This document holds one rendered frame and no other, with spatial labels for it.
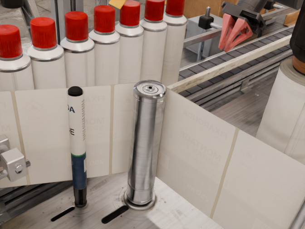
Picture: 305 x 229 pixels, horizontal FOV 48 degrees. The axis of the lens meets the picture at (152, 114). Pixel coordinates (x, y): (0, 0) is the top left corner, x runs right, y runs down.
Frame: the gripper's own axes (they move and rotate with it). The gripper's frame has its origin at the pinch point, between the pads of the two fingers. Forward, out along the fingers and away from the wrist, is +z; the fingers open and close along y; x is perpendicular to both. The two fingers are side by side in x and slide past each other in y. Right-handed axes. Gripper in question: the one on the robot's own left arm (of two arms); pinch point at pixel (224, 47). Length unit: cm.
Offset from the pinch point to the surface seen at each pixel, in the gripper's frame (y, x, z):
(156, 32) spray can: 1.9, -26.0, 8.2
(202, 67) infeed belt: -2.8, 1.1, 6.3
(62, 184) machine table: 5.2, -30.1, 38.0
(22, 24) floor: -250, 105, 34
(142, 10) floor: -224, 200, -43
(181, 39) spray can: 2.3, -19.1, 6.1
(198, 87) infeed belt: 3.1, -5.6, 11.7
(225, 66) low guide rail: 3.8, -1.5, 4.1
